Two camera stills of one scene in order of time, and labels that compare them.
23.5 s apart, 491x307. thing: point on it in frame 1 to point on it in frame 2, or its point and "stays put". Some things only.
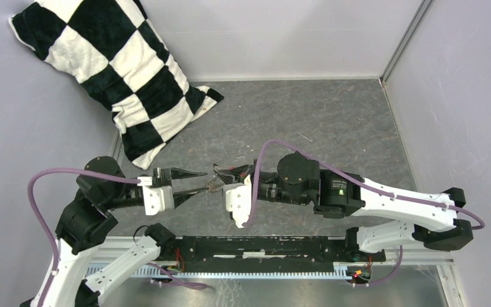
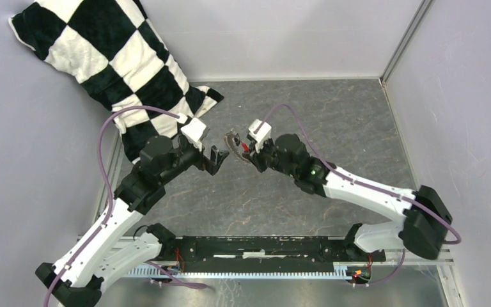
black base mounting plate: [263, 254] stays put
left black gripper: [166, 174] to [217, 157]
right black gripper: [236, 171] to [254, 157]
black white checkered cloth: [110, 50] stays put
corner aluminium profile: [405, 41] stays put
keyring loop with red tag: [210, 184] to [229, 138]
